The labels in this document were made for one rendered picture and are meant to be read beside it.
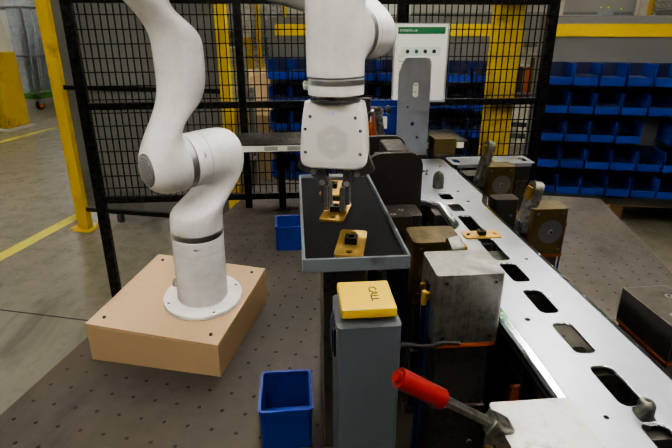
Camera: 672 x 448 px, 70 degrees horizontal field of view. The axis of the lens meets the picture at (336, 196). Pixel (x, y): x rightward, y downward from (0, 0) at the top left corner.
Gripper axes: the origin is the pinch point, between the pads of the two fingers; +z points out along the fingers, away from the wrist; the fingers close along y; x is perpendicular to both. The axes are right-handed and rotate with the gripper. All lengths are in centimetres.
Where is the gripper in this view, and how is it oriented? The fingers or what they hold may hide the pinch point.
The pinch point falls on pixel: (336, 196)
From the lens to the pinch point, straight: 76.1
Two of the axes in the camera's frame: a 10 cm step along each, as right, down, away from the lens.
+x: 1.9, -3.3, 9.2
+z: 0.0, 9.4, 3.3
